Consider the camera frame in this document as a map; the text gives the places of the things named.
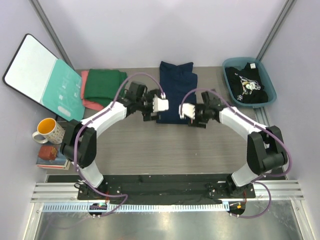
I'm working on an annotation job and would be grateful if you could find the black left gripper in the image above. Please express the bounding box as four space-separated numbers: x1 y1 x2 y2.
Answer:
136 90 161 122

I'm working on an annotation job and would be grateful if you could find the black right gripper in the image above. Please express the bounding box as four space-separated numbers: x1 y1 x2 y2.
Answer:
188 102 211 129

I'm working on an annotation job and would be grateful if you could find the navy blue t shirt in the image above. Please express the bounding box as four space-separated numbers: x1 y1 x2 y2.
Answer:
156 61 198 125

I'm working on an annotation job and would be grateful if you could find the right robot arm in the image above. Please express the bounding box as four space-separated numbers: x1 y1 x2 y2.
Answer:
179 90 289 198

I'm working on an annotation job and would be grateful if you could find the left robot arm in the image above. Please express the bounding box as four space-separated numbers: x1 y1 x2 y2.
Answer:
60 81 166 200

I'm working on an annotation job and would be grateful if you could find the stack of books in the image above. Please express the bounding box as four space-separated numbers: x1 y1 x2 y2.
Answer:
36 151 70 170

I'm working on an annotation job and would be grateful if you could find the folded green t shirt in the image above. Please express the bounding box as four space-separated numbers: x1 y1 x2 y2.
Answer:
84 69 128 108

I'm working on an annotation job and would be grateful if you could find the black printed t shirt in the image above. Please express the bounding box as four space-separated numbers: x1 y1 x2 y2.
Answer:
225 62 269 104

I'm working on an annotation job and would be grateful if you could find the teal plastic bin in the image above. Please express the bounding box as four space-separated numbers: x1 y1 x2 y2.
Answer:
222 57 277 108

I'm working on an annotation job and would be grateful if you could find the folded pink t shirt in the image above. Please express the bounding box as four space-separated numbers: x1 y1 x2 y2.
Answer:
80 70 104 111

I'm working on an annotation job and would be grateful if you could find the yellow inside floral mug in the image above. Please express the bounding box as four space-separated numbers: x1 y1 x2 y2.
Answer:
32 118 65 145

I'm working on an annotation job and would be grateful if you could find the red small box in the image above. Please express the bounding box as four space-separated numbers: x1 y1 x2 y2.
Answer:
38 145 58 161

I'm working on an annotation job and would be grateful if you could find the white and teal board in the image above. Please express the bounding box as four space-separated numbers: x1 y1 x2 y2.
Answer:
2 33 85 121

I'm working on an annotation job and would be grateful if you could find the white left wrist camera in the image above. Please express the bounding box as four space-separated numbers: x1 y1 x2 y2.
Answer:
152 93 169 113

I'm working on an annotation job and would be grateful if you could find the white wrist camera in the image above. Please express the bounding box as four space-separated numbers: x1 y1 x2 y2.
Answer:
152 93 169 113
178 103 196 120

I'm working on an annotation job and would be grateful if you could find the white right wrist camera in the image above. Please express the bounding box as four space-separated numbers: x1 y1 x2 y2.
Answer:
178 103 196 120

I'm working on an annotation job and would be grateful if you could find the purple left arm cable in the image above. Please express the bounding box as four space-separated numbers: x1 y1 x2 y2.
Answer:
73 72 167 218

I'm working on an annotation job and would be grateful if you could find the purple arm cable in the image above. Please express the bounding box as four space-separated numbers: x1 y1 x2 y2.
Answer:
73 72 167 218
180 87 294 219

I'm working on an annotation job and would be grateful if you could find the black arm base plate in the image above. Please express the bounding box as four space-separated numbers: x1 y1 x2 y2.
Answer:
47 174 284 205

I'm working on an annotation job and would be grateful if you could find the left aluminium frame post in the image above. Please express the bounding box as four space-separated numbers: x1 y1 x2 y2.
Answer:
29 0 74 70

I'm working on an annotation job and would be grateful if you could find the aluminium frame post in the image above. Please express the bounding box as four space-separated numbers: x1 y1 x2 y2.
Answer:
29 0 74 70
256 0 297 62

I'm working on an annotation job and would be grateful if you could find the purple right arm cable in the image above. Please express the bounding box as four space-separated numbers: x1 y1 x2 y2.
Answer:
180 87 294 219

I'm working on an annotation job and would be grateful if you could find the aluminium front rail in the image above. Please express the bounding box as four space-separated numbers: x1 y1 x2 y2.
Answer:
31 180 304 213

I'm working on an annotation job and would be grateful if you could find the right aluminium frame post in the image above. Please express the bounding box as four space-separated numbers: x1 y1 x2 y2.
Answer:
256 0 297 62

